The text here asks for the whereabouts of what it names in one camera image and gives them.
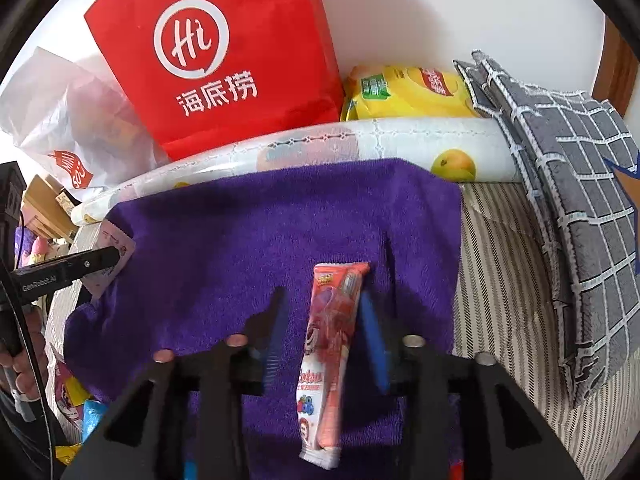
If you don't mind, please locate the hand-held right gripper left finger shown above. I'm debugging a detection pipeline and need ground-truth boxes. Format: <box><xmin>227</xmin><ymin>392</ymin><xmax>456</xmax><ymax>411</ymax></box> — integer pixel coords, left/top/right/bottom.
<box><xmin>60</xmin><ymin>287</ymin><xmax>291</xmax><ymax>480</ymax></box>

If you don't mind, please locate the person's left forearm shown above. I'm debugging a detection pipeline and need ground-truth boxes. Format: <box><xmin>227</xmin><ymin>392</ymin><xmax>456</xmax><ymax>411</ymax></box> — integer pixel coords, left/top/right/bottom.
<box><xmin>0</xmin><ymin>390</ymin><xmax>66</xmax><ymax>480</ymax></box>

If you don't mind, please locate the light blue snack packet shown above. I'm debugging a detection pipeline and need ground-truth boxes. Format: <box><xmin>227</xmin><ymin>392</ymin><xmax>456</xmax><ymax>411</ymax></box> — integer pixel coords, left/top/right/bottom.
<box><xmin>82</xmin><ymin>400</ymin><xmax>108</xmax><ymax>441</ymax></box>

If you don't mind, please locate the pale pink small packet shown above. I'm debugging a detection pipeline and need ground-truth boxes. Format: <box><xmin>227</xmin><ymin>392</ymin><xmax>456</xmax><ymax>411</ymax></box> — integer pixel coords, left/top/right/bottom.
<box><xmin>82</xmin><ymin>223</ymin><xmax>137</xmax><ymax>301</ymax></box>

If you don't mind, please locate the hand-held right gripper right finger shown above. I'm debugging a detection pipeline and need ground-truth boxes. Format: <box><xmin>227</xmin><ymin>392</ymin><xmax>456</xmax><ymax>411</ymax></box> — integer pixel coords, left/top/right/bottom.
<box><xmin>357</xmin><ymin>287</ymin><xmax>586</xmax><ymax>480</ymax></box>

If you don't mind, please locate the brown wooden frame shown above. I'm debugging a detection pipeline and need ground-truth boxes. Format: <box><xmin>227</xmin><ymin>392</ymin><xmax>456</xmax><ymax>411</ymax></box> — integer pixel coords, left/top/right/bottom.
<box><xmin>592</xmin><ymin>15</ymin><xmax>640</xmax><ymax>126</ymax></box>

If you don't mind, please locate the wooden headboard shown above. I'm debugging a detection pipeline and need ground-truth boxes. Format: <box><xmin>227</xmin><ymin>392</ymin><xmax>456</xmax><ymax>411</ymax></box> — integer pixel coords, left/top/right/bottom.
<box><xmin>22</xmin><ymin>175</ymin><xmax>78</xmax><ymax>241</ymax></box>

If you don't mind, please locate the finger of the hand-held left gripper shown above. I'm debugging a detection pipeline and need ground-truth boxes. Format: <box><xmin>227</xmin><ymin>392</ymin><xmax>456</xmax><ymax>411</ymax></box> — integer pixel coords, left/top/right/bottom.
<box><xmin>47</xmin><ymin>246</ymin><xmax>122</xmax><ymax>283</ymax></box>

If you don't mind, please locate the yellow drink packet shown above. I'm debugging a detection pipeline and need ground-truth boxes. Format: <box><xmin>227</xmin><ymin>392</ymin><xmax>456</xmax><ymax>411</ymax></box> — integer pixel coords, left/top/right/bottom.
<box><xmin>341</xmin><ymin>64</ymin><xmax>481</xmax><ymax>122</ymax></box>

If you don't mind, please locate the red cartoon snack packet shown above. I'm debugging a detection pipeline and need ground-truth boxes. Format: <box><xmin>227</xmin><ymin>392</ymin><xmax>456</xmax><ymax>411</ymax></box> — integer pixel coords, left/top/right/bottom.
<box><xmin>50</xmin><ymin>345</ymin><xmax>87</xmax><ymax>431</ymax></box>

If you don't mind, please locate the purple pink plush toy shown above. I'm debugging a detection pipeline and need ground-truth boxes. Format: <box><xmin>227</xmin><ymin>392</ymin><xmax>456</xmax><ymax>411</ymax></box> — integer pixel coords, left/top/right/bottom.
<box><xmin>15</xmin><ymin>225</ymin><xmax>57</xmax><ymax>267</ymax></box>

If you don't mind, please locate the purple towel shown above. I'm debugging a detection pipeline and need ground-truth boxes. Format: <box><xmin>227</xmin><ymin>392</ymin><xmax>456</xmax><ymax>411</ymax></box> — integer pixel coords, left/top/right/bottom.
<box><xmin>64</xmin><ymin>158</ymin><xmax>463</xmax><ymax>461</ymax></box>

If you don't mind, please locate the red paper bag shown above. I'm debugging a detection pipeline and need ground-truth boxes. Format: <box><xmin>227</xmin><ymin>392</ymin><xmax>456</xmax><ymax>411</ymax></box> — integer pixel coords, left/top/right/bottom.
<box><xmin>83</xmin><ymin>0</ymin><xmax>346</xmax><ymax>162</ymax></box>

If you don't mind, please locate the small patterned box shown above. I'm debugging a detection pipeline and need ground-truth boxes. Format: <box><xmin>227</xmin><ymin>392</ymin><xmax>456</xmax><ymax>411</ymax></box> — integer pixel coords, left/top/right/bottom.
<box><xmin>52</xmin><ymin>187</ymin><xmax>83</xmax><ymax>221</ymax></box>

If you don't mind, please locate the rolled fruit print mat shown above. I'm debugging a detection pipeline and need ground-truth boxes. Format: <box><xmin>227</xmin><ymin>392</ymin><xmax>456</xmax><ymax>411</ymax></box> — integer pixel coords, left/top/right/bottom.
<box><xmin>70</xmin><ymin>117</ymin><xmax>523</xmax><ymax>226</ymax></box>

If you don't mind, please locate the white plastic bag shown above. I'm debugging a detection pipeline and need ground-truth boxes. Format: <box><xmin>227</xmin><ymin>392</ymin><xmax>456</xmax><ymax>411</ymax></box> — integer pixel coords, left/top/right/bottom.
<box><xmin>0</xmin><ymin>47</ymin><xmax>171</xmax><ymax>191</ymax></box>

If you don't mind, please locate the striped bed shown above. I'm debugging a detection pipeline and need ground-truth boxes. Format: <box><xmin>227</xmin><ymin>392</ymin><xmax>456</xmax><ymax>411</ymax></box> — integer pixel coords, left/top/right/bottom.
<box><xmin>45</xmin><ymin>182</ymin><xmax>640</xmax><ymax>480</ymax></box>

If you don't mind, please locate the grey checked cloth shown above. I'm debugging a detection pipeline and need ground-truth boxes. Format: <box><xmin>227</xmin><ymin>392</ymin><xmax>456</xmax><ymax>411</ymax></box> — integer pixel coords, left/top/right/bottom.
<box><xmin>452</xmin><ymin>50</ymin><xmax>640</xmax><ymax>408</ymax></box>

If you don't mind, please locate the person's left hand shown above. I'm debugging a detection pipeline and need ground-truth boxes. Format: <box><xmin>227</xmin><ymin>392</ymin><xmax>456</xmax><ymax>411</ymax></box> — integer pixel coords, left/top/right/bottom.
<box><xmin>0</xmin><ymin>305</ymin><xmax>48</xmax><ymax>401</ymax></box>

